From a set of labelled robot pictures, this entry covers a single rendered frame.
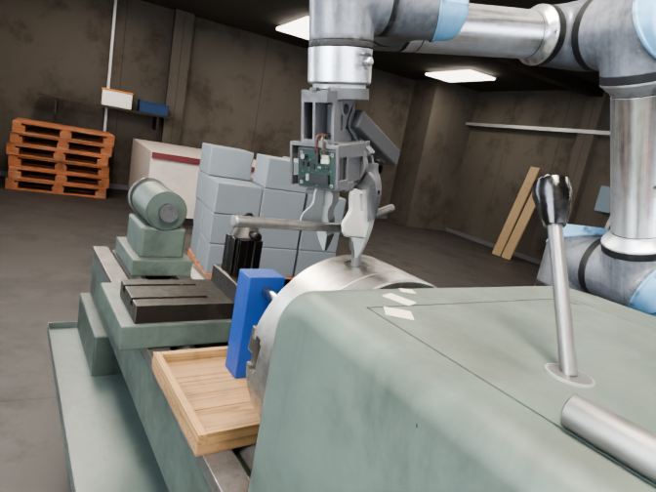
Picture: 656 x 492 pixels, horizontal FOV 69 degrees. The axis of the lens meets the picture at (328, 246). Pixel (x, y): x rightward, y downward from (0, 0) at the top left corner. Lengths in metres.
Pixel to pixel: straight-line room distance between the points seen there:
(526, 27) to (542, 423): 0.67
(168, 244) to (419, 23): 1.28
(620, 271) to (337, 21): 0.66
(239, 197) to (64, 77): 5.36
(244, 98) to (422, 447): 9.16
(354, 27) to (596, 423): 0.44
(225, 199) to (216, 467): 3.39
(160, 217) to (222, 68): 7.75
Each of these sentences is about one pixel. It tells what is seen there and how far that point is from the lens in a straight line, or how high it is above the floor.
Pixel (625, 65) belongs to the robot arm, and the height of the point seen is 1.58.
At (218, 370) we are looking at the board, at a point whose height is 0.89.
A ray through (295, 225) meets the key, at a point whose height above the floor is 1.30.
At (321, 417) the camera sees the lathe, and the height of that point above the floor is 1.17.
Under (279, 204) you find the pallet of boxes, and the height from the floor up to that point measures 0.81.
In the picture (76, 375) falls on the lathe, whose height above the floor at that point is 0.54.
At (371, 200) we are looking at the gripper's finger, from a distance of 0.60.
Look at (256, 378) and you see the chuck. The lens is 0.69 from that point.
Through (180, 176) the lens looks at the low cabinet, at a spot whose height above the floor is 0.65.
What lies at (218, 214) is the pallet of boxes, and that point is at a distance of 4.12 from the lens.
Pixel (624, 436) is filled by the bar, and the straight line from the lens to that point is 0.31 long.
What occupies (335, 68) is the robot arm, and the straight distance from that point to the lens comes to 0.57.
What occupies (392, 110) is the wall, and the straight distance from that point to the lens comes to 10.85.
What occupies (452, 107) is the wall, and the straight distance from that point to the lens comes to 10.82.
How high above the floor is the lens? 1.39
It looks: 12 degrees down
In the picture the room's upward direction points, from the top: 11 degrees clockwise
